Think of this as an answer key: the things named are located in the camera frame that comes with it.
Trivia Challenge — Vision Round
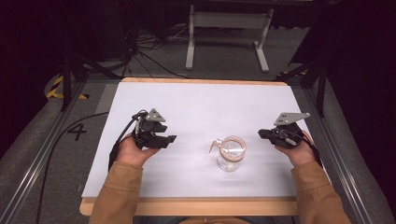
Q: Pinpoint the person's right hand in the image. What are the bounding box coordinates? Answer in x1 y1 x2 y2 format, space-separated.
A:
274 130 318 168

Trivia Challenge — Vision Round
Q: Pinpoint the grey metal stand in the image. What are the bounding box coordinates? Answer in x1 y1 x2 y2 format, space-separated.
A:
184 4 276 74

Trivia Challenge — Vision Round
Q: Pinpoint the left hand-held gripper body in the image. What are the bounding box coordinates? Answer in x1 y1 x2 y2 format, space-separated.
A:
131 107 169 149

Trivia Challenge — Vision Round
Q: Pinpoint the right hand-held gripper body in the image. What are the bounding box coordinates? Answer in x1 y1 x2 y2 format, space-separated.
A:
266 111 312 149

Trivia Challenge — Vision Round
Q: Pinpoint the black tripod stand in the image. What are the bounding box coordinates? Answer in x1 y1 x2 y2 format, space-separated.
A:
59 0 122 112
274 18 331 119

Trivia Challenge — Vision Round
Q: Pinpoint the black cable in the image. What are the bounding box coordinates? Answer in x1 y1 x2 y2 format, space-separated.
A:
107 109 149 172
279 130 324 169

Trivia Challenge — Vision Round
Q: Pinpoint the person's left hand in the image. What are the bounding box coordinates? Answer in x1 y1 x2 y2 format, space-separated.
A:
115 133 162 168

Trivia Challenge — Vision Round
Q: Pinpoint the yellow black floor tape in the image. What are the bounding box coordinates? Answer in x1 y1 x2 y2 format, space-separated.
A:
46 75 90 101

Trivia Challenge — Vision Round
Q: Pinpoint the bundle of floor cables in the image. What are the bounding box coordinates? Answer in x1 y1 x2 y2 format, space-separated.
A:
102 24 194 80

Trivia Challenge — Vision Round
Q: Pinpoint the white table mat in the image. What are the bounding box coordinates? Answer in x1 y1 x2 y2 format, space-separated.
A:
81 81 329 199

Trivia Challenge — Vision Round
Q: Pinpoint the clear glass jar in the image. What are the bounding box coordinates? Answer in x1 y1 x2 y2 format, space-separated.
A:
208 135 248 173

